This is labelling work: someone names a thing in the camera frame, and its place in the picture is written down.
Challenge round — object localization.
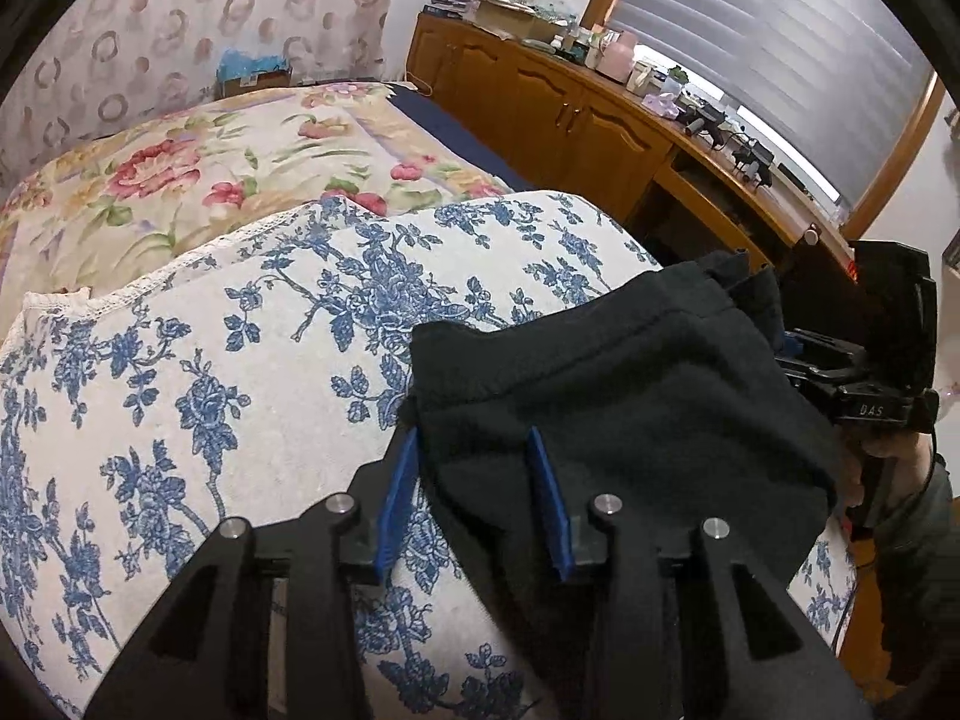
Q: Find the black printed t-shirt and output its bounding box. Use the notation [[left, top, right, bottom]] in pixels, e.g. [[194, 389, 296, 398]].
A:
[[410, 254, 857, 718]]

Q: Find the person's right hand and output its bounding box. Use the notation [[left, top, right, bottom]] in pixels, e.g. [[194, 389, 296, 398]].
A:
[[838, 429, 935, 523]]

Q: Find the blue floral white cloth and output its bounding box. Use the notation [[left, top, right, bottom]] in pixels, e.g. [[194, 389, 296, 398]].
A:
[[0, 190, 861, 720]]

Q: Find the navy bed sheet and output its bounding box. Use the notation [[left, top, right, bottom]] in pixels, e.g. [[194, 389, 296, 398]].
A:
[[387, 83, 535, 192]]

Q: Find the wooden sideboard cabinet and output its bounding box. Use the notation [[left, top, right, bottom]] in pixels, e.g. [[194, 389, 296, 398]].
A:
[[407, 13, 853, 266]]

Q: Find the pink floral bedspread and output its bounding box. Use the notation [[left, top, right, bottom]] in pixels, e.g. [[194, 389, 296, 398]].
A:
[[2, 82, 514, 327]]

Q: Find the pink bottle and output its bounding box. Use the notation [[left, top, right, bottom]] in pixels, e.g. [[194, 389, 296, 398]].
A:
[[596, 31, 638, 85]]

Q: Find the blue item on box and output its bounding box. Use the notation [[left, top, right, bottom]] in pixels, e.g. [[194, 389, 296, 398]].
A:
[[215, 49, 291, 99]]

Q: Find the cardboard box on sideboard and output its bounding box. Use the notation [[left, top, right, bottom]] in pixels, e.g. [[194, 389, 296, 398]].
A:
[[472, 0, 563, 43]]

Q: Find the pink circle patterned curtain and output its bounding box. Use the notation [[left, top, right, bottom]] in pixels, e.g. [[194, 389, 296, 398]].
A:
[[2, 0, 391, 188]]

